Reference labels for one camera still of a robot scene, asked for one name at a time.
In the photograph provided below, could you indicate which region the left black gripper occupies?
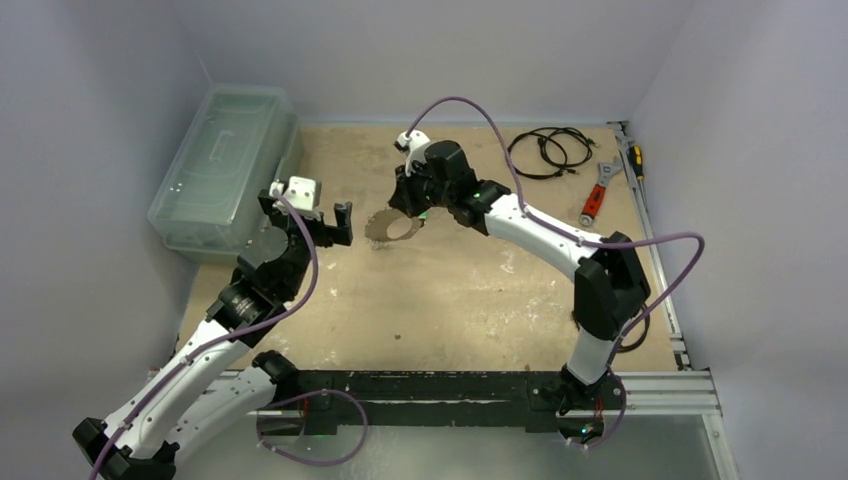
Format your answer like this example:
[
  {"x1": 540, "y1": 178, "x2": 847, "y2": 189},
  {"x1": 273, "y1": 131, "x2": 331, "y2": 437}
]
[{"x1": 259, "y1": 196, "x2": 349, "y2": 297}]

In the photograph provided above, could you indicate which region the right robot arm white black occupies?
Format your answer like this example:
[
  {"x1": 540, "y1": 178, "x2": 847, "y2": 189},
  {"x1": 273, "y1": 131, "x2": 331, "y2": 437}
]
[{"x1": 388, "y1": 133, "x2": 650, "y2": 407}]

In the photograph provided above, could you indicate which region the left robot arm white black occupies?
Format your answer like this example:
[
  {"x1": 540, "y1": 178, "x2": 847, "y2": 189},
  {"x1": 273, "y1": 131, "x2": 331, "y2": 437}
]
[{"x1": 73, "y1": 186, "x2": 353, "y2": 479}]

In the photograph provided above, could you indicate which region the clear plastic storage box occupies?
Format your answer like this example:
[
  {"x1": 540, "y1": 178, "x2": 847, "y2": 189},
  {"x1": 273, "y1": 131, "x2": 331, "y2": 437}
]
[{"x1": 148, "y1": 83, "x2": 304, "y2": 265}]

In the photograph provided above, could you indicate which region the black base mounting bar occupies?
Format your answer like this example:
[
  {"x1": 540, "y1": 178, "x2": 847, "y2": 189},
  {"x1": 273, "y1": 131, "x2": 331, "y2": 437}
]
[{"x1": 271, "y1": 370, "x2": 626, "y2": 443}]

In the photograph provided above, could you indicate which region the yellow black screwdriver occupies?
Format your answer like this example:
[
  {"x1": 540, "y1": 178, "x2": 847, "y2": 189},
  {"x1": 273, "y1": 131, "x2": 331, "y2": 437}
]
[{"x1": 627, "y1": 145, "x2": 645, "y2": 182}]

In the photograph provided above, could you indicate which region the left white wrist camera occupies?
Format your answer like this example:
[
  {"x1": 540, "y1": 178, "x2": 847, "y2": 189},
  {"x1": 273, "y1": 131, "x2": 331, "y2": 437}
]
[{"x1": 269, "y1": 175, "x2": 322, "y2": 218}]

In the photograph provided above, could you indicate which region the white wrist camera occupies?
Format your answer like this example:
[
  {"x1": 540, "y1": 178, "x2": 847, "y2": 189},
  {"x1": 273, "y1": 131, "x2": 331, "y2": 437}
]
[
  {"x1": 269, "y1": 175, "x2": 322, "y2": 218},
  {"x1": 394, "y1": 130, "x2": 431, "y2": 177}
]

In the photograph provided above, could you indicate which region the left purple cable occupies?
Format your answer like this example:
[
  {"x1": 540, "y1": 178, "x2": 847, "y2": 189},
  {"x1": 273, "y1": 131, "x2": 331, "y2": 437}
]
[{"x1": 87, "y1": 192, "x2": 321, "y2": 480}]

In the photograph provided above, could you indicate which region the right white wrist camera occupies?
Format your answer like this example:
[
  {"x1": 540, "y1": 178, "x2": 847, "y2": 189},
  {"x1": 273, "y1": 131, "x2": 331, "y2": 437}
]
[{"x1": 394, "y1": 130, "x2": 431, "y2": 177}]

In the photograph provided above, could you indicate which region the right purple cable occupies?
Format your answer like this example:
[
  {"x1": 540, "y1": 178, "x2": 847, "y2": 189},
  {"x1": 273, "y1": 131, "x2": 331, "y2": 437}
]
[{"x1": 404, "y1": 96, "x2": 706, "y2": 372}]

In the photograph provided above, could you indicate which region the black coiled cable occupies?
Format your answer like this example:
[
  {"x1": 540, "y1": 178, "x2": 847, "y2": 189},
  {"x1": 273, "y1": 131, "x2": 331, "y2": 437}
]
[{"x1": 504, "y1": 127, "x2": 599, "y2": 181}]

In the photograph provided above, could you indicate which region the red handled adjustable wrench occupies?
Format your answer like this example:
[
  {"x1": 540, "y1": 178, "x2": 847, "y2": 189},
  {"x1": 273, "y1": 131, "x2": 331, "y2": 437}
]
[{"x1": 579, "y1": 157, "x2": 624, "y2": 227}]

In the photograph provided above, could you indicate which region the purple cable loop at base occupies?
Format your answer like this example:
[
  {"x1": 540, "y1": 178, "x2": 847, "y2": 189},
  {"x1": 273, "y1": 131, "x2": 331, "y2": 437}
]
[{"x1": 255, "y1": 389, "x2": 370, "y2": 468}]

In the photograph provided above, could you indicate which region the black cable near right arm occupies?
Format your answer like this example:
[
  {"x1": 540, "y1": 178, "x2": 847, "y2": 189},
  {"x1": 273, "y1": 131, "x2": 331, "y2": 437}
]
[{"x1": 616, "y1": 304, "x2": 653, "y2": 354}]

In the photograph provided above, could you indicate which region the aluminium frame rail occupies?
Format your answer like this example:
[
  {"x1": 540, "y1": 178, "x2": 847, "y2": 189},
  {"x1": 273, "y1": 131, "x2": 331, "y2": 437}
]
[{"x1": 215, "y1": 126, "x2": 718, "y2": 416}]

